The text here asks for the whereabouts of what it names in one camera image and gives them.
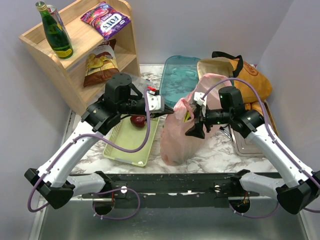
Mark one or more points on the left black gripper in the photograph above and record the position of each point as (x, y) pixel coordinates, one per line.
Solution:
(167, 110)

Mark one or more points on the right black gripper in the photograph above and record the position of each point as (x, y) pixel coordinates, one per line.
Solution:
(197, 130)

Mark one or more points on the pink plastic grocery bag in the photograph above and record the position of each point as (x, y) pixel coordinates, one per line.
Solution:
(175, 147)

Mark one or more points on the orange tote bag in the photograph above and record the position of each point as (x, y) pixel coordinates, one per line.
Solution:
(230, 66)

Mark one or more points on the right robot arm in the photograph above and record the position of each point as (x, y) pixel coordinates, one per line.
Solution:
(298, 185)

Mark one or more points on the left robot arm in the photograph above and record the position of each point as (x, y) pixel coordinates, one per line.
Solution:
(121, 97)

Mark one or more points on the red apple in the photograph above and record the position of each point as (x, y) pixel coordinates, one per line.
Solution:
(138, 121)

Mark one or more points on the teal transparent plastic container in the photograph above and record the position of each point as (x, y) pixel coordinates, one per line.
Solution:
(179, 78)

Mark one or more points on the clear plastic compartment box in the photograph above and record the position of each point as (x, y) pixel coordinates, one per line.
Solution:
(141, 83)

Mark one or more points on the light green plastic basket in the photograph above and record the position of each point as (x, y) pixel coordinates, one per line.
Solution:
(127, 136)

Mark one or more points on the silver metal tray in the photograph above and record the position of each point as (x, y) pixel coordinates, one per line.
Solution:
(244, 147)

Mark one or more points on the small round bread roll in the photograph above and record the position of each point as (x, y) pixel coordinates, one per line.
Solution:
(248, 106)

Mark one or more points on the long baguette bread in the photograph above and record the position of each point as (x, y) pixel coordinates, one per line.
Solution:
(256, 106)

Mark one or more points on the brown potato chips bag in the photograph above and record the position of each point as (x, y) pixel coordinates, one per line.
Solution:
(101, 64)

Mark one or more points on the wooden shelf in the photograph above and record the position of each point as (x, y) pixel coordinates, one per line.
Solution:
(67, 75)

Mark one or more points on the purple Fox's candy bag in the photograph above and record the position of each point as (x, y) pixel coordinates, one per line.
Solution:
(106, 20)

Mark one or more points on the green glass bottle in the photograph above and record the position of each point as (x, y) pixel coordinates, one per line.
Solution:
(54, 33)

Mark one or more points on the red silver soda can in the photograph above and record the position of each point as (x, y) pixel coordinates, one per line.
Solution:
(55, 14)

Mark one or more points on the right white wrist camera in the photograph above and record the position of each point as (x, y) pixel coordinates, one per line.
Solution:
(201, 100)

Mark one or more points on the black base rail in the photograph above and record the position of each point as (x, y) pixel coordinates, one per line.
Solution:
(173, 190)

